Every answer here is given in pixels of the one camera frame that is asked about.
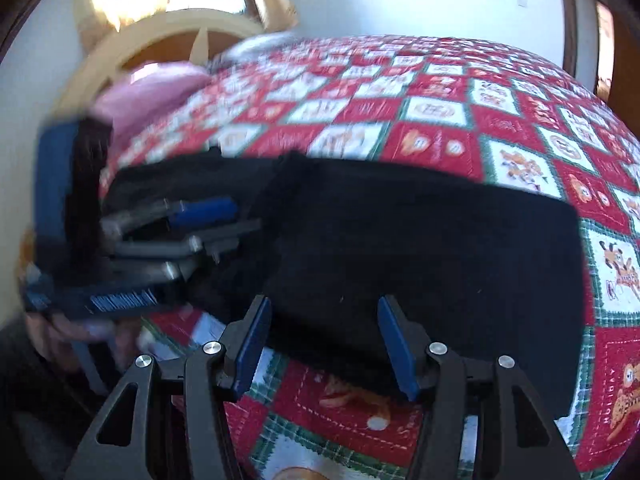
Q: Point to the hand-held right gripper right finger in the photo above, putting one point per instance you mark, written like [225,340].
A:
[397,345]

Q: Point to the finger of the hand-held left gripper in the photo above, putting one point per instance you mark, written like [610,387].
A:
[200,247]
[200,210]

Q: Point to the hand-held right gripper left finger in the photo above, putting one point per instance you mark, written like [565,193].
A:
[250,345]

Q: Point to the black pants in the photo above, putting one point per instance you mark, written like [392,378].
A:
[400,240]

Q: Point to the person's left hand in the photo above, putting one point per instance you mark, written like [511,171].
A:
[60,330]

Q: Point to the pink quilt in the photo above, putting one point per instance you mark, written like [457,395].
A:
[155,90]

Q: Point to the striped pillow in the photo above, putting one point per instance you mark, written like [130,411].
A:
[260,45]

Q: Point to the cream wooden headboard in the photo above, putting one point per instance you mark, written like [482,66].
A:
[170,25]

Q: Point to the red checked printed blanket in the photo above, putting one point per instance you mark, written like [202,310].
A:
[430,110]

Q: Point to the brown wooden door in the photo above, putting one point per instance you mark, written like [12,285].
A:
[570,20]

